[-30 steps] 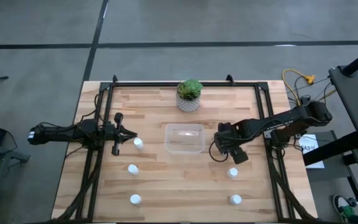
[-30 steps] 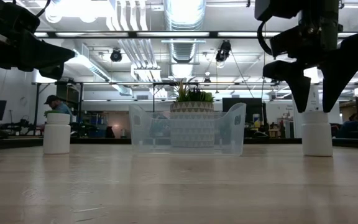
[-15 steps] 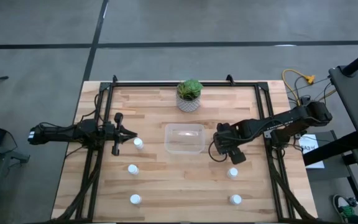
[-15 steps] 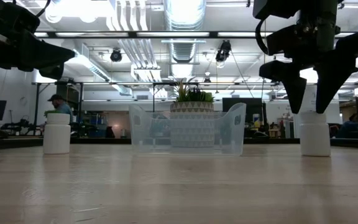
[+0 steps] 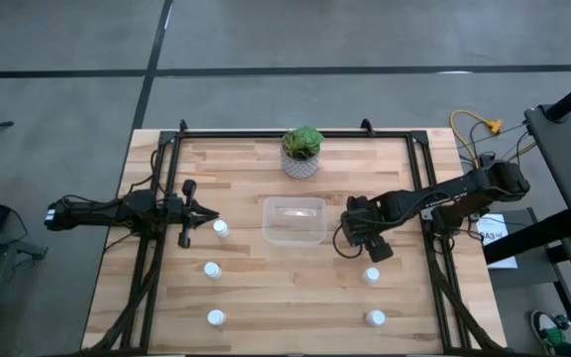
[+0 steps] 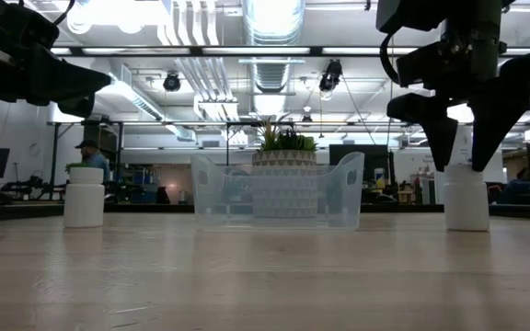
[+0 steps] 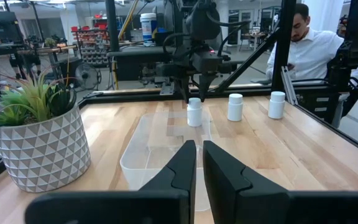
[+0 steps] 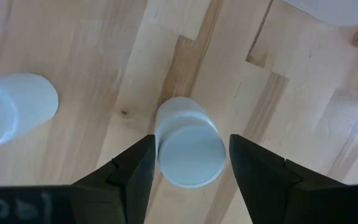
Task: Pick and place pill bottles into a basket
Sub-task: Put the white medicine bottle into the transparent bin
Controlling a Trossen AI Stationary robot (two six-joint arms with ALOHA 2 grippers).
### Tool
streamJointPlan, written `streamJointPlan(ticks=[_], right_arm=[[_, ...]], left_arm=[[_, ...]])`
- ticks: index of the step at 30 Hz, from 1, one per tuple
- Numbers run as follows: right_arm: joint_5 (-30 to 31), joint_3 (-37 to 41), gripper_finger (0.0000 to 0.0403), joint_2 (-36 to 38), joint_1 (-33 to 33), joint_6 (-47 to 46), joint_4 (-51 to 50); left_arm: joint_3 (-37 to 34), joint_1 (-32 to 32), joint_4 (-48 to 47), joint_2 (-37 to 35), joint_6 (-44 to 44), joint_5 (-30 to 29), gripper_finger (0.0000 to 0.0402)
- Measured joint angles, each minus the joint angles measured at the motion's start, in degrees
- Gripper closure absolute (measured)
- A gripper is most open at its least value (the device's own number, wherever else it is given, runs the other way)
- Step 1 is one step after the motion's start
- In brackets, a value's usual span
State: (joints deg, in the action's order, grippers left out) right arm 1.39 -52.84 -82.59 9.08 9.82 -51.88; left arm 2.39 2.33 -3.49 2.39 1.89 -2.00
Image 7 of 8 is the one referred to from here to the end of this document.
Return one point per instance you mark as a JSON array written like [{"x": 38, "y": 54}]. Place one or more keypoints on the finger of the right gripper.
[
  {"x": 183, "y": 88},
  {"x": 206, "y": 87}
]

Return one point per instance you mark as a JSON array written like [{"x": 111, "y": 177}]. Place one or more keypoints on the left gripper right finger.
[{"x": 228, "y": 199}]

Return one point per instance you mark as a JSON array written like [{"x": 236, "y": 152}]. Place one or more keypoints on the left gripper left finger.
[{"x": 166, "y": 205}]

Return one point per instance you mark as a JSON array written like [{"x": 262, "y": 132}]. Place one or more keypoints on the white pill bottle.
[
  {"x": 235, "y": 110},
  {"x": 276, "y": 107},
  {"x": 194, "y": 115}
]

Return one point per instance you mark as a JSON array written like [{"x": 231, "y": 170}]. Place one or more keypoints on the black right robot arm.
[{"x": 202, "y": 21}]

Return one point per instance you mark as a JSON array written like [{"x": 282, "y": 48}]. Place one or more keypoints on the clear plastic basket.
[{"x": 154, "y": 140}]

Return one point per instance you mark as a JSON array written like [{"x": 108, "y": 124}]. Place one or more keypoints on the black background workbench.
[{"x": 135, "y": 62}]

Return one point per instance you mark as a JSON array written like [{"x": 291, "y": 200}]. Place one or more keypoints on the white canister blue label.
[{"x": 148, "y": 28}]

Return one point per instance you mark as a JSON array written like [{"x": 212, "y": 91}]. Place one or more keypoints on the yellow pole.
[{"x": 127, "y": 18}]

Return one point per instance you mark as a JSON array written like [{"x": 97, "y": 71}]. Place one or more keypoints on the black floor fan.
[{"x": 87, "y": 76}]

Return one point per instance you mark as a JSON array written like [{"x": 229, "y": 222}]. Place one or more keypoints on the red storage bin rack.
[{"x": 92, "y": 43}]

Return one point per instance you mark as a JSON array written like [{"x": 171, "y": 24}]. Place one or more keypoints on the black drawer cabinet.
[{"x": 317, "y": 104}]

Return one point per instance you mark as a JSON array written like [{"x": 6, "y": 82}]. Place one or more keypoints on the white geometric plant pot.
[{"x": 42, "y": 152}]

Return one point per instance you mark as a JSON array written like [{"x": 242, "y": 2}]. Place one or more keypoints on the wooden workbench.
[{"x": 42, "y": 49}]

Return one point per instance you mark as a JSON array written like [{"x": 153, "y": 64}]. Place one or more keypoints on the green artificial succulent plant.
[{"x": 36, "y": 102}]

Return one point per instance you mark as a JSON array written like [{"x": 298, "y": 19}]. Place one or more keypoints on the silver aluminium bracket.
[{"x": 289, "y": 87}]

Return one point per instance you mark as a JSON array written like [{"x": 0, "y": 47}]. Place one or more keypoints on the black aluminium table frame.
[{"x": 283, "y": 46}]

